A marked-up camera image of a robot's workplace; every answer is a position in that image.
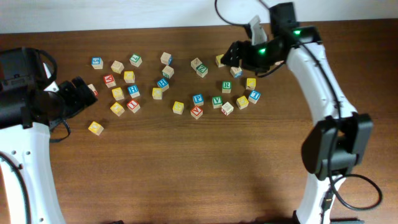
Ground plain wooden block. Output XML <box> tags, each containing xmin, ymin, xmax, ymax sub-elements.
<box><xmin>111</xmin><ymin>60</ymin><xmax>124</xmax><ymax>74</ymax></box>

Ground blue number five block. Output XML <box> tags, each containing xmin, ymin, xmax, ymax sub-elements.
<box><xmin>91</xmin><ymin>57</ymin><xmax>104</xmax><ymax>70</ymax></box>

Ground blue tilted H block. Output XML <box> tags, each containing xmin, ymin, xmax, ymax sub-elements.
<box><xmin>157</xmin><ymin>78</ymin><xmax>169</xmax><ymax>92</ymax></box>

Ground wooden block by Z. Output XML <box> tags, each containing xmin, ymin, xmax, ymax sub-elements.
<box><xmin>190</xmin><ymin>58</ymin><xmax>202</xmax><ymax>70</ymax></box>

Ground red A block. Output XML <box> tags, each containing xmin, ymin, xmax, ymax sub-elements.
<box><xmin>190</xmin><ymin>106</ymin><xmax>203</xmax><ymax>119</ymax></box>

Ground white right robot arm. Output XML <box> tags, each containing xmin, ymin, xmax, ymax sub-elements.
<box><xmin>221</xmin><ymin>2</ymin><xmax>373</xmax><ymax>223</ymax></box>

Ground yellow block by H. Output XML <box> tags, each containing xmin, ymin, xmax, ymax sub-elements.
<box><xmin>112</xmin><ymin>87</ymin><xmax>124</xmax><ymax>101</ymax></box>

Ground wooden block red side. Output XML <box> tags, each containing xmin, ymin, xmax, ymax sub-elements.
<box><xmin>88</xmin><ymin>84</ymin><xmax>98</xmax><ymax>96</ymax></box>

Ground yellow K block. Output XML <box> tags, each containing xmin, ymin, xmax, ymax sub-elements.
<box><xmin>246</xmin><ymin>78</ymin><xmax>256</xmax><ymax>90</ymax></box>

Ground green L block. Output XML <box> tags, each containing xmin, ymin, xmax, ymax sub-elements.
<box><xmin>129</xmin><ymin>54</ymin><xmax>142</xmax><ymax>67</ymax></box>

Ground green Z block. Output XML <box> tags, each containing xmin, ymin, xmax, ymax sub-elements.
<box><xmin>196</xmin><ymin>63</ymin><xmax>208</xmax><ymax>78</ymax></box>

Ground yellow S block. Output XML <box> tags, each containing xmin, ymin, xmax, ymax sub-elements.
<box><xmin>172</xmin><ymin>101</ymin><xmax>184</xmax><ymax>114</ymax></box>

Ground wooden shell block blue side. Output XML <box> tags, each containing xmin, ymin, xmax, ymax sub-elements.
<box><xmin>230</xmin><ymin>67</ymin><xmax>243</xmax><ymax>78</ymax></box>

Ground yellow G block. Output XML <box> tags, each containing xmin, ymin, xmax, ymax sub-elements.
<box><xmin>236</xmin><ymin>96</ymin><xmax>249</xmax><ymax>110</ymax></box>

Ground green V block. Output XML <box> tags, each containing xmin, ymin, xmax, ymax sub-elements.
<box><xmin>212</xmin><ymin>96</ymin><xmax>223</xmax><ymax>109</ymax></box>

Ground red Y block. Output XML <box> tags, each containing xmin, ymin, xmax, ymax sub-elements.
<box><xmin>103</xmin><ymin>75</ymin><xmax>116</xmax><ymax>88</ymax></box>

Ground blue T block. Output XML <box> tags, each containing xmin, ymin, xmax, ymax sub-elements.
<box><xmin>248</xmin><ymin>90</ymin><xmax>261</xmax><ymax>104</ymax></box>

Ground wooden block green side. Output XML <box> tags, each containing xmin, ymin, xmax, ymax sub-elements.
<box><xmin>162</xmin><ymin>65</ymin><xmax>174</xmax><ymax>79</ymax></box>

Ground green R block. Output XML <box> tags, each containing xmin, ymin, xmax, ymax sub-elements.
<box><xmin>221</xmin><ymin>81</ymin><xmax>232</xmax><ymax>93</ymax></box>

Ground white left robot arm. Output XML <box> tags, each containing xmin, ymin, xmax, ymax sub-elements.
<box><xmin>1</xmin><ymin>47</ymin><xmax>97</xmax><ymax>223</ymax></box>

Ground red I block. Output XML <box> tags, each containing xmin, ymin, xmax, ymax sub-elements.
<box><xmin>127</xmin><ymin>100</ymin><xmax>141</xmax><ymax>113</ymax></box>

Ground wooden block red trim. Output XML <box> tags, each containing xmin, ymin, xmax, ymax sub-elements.
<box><xmin>221</xmin><ymin>102</ymin><xmax>234</xmax><ymax>116</ymax></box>

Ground blue P block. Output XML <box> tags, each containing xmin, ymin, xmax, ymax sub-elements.
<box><xmin>193</xmin><ymin>94</ymin><xmax>204</xmax><ymax>106</ymax></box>

